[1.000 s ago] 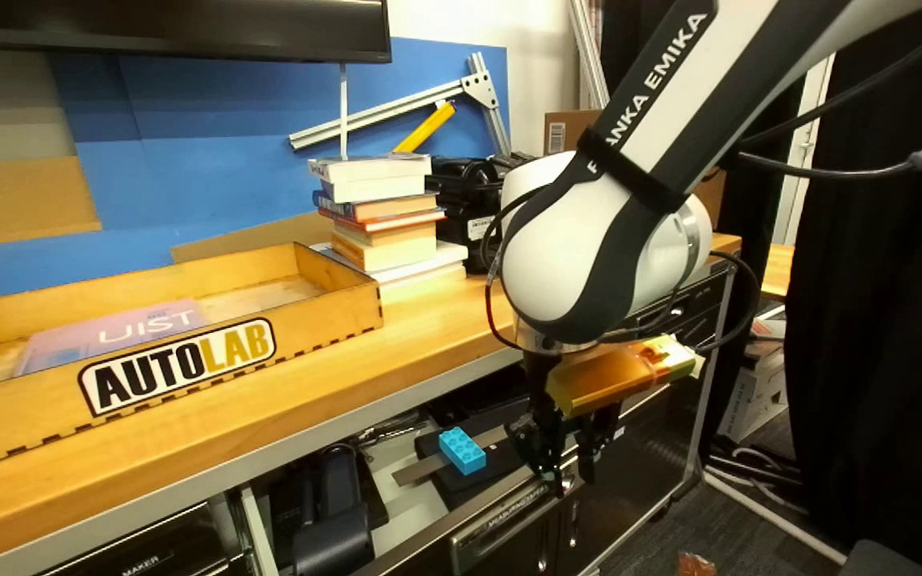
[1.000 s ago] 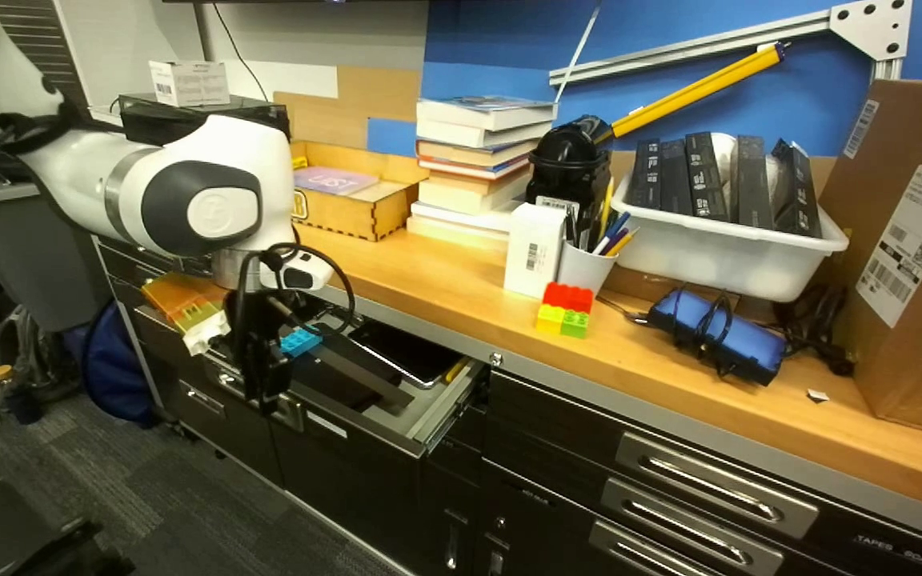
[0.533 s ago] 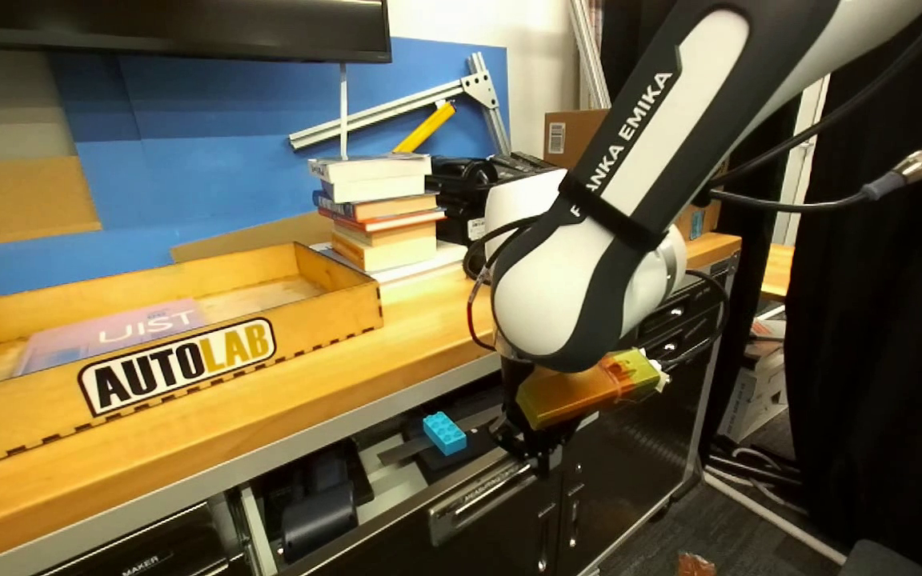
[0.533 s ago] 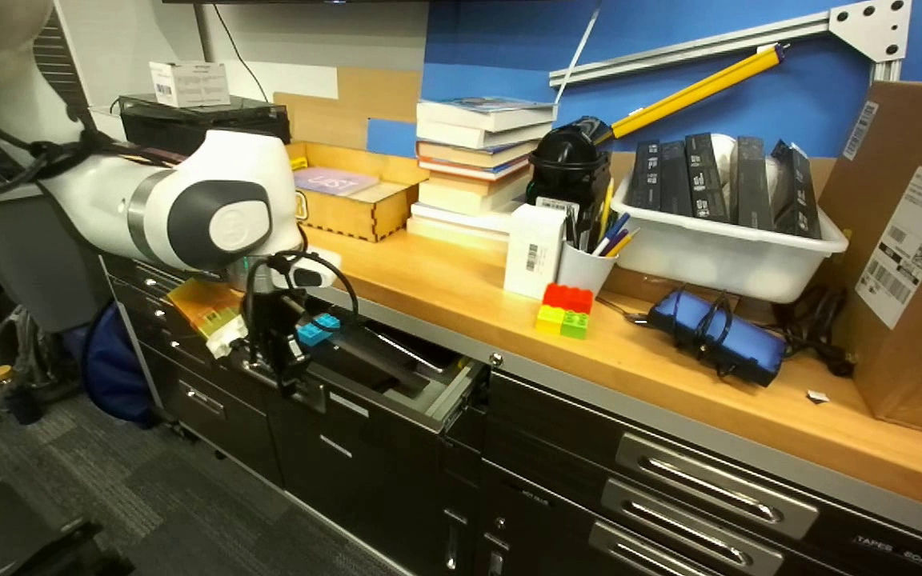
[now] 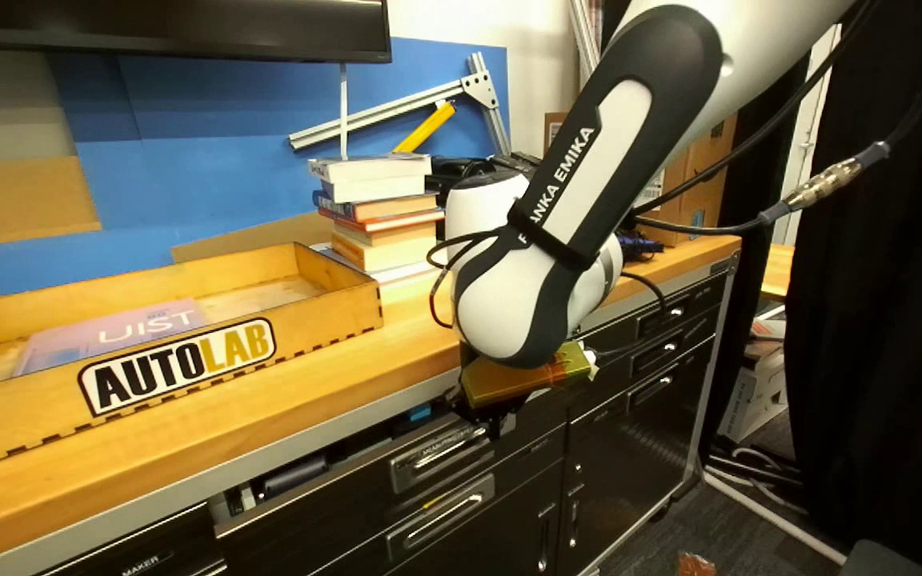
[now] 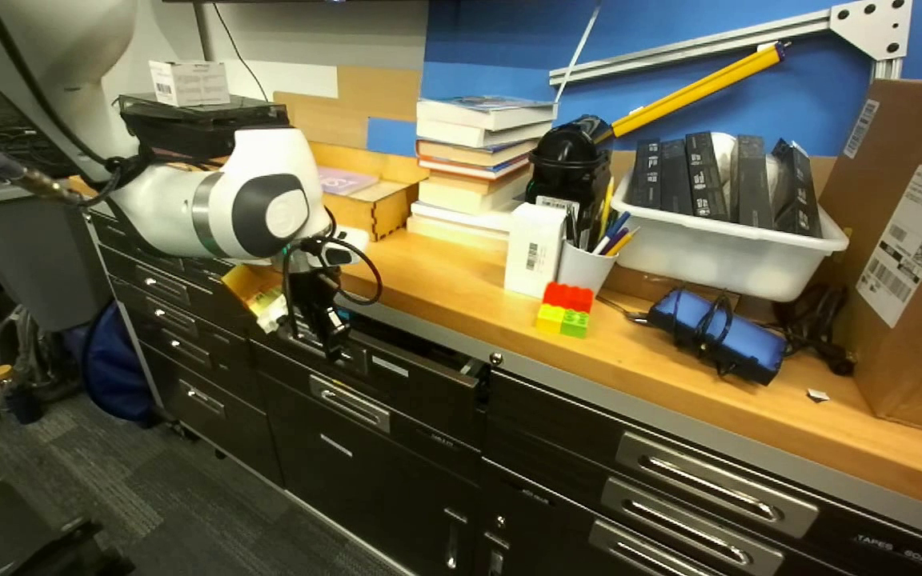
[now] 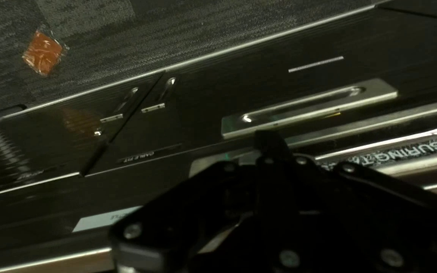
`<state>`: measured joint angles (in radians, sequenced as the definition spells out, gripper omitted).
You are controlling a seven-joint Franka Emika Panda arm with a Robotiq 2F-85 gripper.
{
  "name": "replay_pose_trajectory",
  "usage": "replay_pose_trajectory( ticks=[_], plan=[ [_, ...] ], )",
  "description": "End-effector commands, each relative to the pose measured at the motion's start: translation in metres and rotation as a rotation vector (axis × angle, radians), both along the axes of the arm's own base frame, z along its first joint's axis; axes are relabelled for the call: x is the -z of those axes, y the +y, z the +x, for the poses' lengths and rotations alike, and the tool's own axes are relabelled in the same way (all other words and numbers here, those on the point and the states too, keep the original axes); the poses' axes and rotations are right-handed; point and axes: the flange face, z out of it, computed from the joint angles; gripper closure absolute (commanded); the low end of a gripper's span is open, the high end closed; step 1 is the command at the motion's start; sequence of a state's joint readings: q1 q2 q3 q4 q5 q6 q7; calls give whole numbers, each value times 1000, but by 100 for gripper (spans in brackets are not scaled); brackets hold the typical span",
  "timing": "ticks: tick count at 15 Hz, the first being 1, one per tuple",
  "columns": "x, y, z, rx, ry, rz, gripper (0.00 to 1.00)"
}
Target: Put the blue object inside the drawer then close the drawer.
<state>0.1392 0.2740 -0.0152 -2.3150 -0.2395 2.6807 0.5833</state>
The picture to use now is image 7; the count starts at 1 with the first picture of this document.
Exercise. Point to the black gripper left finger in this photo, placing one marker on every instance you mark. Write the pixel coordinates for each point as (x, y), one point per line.
(192, 213)

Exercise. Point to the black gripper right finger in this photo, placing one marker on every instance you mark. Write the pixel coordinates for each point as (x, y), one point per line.
(379, 202)

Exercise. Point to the measuring tape with white print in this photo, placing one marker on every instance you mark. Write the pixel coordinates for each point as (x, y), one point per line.
(405, 152)

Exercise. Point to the orange tape patch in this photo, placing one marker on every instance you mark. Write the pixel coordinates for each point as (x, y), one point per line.
(44, 52)

